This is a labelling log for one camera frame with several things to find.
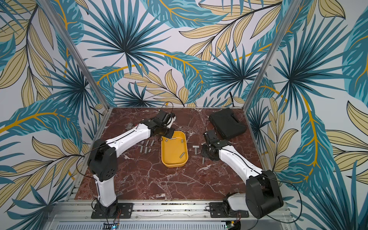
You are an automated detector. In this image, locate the aluminium front rail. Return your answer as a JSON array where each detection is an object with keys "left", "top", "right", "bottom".
[{"left": 43, "top": 200, "right": 297, "bottom": 230}]

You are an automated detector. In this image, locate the steel valve with red handwheel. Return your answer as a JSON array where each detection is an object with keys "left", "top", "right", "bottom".
[{"left": 126, "top": 123, "right": 134, "bottom": 130}]

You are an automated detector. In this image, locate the aluminium frame post left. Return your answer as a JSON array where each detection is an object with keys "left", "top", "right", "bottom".
[{"left": 38, "top": 0, "right": 110, "bottom": 110}]

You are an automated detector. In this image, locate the aluminium frame post right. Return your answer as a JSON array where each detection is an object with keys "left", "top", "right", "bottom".
[{"left": 243, "top": 0, "right": 301, "bottom": 112}]

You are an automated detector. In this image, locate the silver socket pile in tray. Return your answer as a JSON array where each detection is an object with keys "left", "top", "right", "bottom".
[{"left": 165, "top": 137, "right": 184, "bottom": 143}]

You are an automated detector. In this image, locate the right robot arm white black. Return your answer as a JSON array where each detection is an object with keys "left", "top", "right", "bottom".
[{"left": 201, "top": 130, "right": 284, "bottom": 219}]

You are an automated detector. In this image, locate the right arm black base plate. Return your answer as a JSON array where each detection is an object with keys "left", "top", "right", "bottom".
[{"left": 206, "top": 201, "right": 249, "bottom": 218}]

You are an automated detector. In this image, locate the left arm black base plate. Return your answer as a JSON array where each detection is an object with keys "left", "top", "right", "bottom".
[{"left": 91, "top": 203, "right": 133, "bottom": 219}]

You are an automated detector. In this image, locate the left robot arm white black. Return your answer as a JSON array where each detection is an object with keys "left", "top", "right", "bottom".
[{"left": 87, "top": 110, "right": 176, "bottom": 209}]

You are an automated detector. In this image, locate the aluminium frame post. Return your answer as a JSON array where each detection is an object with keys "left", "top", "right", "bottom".
[
  {"left": 243, "top": 0, "right": 301, "bottom": 112},
  {"left": 38, "top": 0, "right": 110, "bottom": 110}
]

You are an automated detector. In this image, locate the black tool case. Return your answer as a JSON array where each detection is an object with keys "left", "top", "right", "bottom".
[{"left": 209, "top": 108, "right": 247, "bottom": 140}]

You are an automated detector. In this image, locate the yellow plastic storage tray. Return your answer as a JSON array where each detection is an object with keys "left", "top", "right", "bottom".
[{"left": 161, "top": 131, "right": 189, "bottom": 168}]

